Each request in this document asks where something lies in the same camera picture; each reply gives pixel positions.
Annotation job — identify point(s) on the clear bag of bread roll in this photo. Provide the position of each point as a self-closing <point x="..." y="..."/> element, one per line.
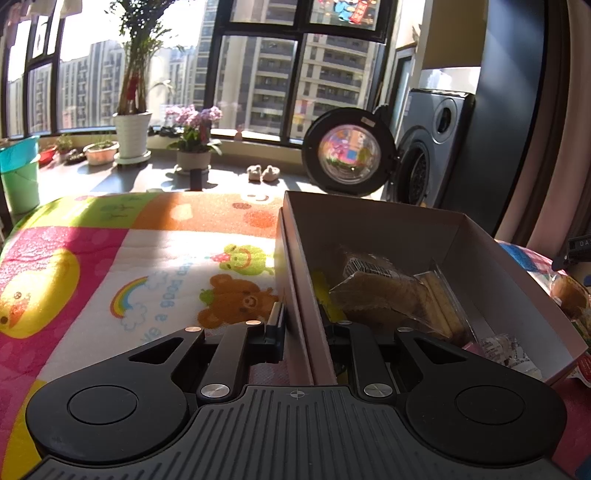
<point x="570" y="295"/>

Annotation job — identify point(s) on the cardboard box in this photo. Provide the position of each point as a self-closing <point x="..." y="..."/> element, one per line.
<point x="392" y="230"/>

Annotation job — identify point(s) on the low white planter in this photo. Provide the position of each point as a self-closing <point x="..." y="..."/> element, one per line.
<point x="100" y="154"/>

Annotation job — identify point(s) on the green plastic bucket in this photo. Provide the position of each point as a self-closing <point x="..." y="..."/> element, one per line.
<point x="21" y="191"/>

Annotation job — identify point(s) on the colourful printed play mat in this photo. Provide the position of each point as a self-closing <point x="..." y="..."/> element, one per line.
<point x="115" y="258"/>

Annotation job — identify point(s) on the pink flowering potted plant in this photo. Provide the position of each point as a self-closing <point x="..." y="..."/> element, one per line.
<point x="194" y="134"/>

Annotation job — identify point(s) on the round washing machine door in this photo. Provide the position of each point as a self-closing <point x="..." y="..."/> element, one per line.
<point x="348" y="152"/>

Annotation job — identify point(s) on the hanging laundry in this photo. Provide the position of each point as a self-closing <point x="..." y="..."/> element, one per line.
<point x="37" y="7"/>

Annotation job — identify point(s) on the tall plant in white pot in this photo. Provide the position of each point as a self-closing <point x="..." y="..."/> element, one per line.
<point x="133" y="134"/>

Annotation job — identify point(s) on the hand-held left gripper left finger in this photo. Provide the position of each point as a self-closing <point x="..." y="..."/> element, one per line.
<point x="277" y="332"/>

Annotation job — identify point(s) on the small green potted plant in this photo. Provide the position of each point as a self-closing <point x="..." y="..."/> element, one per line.
<point x="64" y="147"/>

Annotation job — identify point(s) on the small red pot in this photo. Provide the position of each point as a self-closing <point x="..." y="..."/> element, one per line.
<point x="47" y="157"/>

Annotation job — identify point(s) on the small black stand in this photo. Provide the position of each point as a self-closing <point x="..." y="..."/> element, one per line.
<point x="196" y="180"/>

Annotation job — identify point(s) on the pink curtain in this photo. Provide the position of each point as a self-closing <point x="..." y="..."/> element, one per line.
<point x="563" y="138"/>

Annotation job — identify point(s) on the grey washing machine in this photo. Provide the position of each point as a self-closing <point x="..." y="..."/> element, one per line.
<point x="438" y="152"/>

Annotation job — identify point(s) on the red window sticker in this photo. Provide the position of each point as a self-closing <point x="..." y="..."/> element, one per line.
<point x="346" y="9"/>

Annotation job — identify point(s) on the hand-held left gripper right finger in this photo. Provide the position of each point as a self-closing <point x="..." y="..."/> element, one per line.
<point x="362" y="360"/>

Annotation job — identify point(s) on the clear bag of bread sticks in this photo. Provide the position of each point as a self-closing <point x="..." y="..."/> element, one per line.
<point x="383" y="290"/>

